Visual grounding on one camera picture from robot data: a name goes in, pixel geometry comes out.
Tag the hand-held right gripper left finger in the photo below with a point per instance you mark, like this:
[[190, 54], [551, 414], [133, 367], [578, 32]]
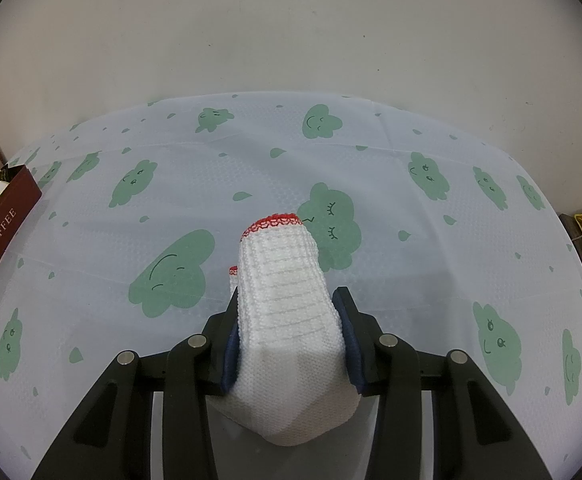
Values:
[[228, 365]]

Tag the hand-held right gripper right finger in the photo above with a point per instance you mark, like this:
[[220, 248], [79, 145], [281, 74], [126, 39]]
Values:
[[356, 360]]

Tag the red tin box gold interior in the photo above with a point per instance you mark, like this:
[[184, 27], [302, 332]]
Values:
[[1, 230]]

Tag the cloud print bed sheet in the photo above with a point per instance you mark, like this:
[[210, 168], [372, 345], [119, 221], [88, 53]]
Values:
[[271, 160]]

